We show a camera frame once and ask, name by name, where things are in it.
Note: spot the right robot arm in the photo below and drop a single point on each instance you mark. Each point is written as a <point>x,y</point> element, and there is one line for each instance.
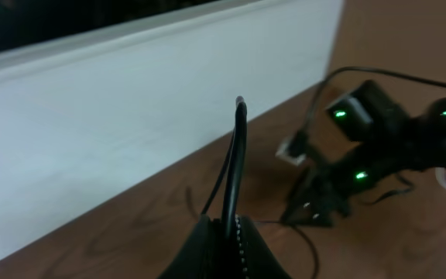
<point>389,141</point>

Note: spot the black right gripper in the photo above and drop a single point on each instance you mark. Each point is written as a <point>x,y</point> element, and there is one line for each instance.
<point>312,201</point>

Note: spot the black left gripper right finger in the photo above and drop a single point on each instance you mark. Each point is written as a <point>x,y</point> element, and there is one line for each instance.
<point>254,259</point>

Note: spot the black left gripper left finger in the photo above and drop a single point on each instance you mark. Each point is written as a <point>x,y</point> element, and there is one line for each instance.
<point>201,256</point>

